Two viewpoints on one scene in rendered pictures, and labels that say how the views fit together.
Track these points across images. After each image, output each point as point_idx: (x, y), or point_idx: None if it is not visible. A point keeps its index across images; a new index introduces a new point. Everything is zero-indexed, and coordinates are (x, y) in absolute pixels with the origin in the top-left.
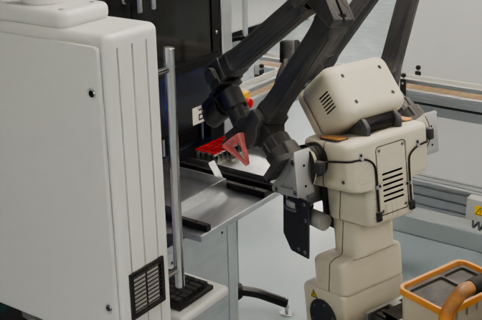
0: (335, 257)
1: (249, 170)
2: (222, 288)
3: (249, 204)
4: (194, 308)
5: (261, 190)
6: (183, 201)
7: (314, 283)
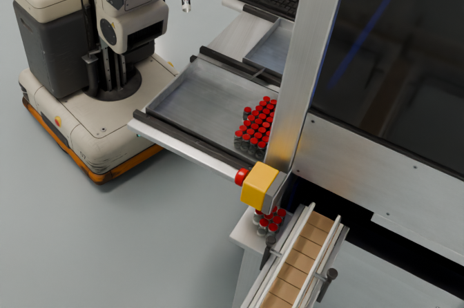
0: None
1: (223, 99)
2: None
3: (215, 41)
4: None
5: (206, 47)
6: (273, 24)
7: (161, 0)
